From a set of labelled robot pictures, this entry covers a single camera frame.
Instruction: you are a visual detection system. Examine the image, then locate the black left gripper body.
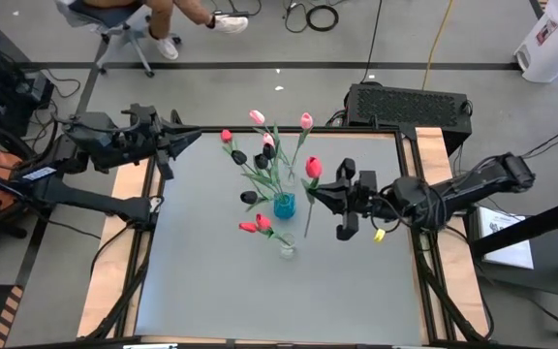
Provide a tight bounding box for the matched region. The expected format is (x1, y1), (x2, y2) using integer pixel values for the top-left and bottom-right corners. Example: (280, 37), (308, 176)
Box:
(113, 103), (177, 181)

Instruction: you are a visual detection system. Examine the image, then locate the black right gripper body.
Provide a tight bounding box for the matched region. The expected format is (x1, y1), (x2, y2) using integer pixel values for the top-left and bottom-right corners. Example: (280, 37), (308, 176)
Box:
(335, 157), (395, 242)

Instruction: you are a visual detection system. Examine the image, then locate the pink artificial tulip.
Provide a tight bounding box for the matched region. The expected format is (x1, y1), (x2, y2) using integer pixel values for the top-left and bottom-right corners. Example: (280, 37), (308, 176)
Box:
(248, 109), (294, 185)
(286, 111), (315, 185)
(262, 132), (294, 185)

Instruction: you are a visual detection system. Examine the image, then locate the teal glass vase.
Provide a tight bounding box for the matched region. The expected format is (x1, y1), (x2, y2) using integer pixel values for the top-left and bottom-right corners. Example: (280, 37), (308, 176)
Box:
(272, 192), (297, 220)

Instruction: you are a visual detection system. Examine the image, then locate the black computer case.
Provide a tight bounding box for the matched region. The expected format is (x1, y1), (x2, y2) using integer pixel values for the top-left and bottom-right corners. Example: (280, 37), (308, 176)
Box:
(344, 81), (474, 156)

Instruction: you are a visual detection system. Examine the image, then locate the person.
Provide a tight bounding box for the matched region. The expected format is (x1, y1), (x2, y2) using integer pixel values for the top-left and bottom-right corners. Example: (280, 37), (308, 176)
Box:
(84, 0), (250, 62)

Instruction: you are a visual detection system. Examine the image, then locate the grey office chair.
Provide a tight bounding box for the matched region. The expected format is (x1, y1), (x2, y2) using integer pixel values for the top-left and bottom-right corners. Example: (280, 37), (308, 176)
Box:
(54, 0), (183, 79)

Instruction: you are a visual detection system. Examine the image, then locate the wooden side board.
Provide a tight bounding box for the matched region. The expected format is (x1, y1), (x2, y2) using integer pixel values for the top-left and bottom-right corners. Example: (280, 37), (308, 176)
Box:
(77, 157), (164, 340)
(404, 126), (491, 340)

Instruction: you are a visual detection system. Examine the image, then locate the white paper booklet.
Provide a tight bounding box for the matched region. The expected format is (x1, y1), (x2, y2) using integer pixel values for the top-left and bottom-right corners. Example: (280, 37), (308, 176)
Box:
(477, 206), (536, 270)

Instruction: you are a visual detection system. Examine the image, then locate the black desk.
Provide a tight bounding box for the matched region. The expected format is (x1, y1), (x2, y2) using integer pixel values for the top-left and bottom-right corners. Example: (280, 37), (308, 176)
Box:
(470, 193), (558, 340)

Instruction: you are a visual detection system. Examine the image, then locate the white plastic bucket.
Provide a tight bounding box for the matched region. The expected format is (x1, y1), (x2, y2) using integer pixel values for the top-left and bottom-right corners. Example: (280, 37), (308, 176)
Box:
(513, 0), (558, 83)

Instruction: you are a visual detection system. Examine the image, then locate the hanging black cable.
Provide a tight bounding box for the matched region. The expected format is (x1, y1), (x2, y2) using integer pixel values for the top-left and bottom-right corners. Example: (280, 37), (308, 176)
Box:
(361, 0), (385, 84)

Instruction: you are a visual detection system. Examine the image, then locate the black coiled cable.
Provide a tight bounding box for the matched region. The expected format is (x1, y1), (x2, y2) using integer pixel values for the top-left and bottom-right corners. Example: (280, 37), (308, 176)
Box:
(283, 0), (341, 34)

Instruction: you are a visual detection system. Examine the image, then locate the hanging yellow cable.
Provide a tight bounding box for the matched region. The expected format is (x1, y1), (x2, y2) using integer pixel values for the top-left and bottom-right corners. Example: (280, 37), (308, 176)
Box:
(421, 0), (455, 92)

